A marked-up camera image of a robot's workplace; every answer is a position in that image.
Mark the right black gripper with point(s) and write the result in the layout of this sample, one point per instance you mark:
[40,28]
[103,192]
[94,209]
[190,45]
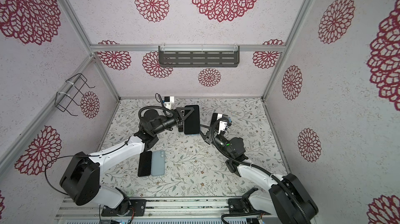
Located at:
[209,139]

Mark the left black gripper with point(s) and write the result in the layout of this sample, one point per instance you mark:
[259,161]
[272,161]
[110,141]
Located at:
[176,116]

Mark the black phone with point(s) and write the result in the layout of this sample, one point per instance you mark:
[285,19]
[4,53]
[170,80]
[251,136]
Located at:
[195,128]
[181,127]

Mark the black smartphone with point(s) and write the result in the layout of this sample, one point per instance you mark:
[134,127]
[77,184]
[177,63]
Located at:
[215,117]

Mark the light blue phone case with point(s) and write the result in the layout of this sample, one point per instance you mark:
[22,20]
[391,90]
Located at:
[158,163]

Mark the black phone removed from case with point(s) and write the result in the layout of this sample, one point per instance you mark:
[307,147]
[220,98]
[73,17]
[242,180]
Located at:
[145,164]

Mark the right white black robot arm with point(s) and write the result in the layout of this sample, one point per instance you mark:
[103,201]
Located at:
[283,197]

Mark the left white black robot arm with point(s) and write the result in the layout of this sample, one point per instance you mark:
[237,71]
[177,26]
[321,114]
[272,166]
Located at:
[82,179]

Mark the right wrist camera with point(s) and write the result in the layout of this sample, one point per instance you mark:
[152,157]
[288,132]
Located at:
[224,124]

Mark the grey slotted wall shelf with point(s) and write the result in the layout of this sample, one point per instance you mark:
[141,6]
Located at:
[195,57]

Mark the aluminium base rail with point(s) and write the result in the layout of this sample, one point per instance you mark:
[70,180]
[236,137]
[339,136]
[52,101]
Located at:
[176,207]

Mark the black wire wall basket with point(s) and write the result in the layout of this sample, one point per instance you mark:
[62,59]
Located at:
[63,100]

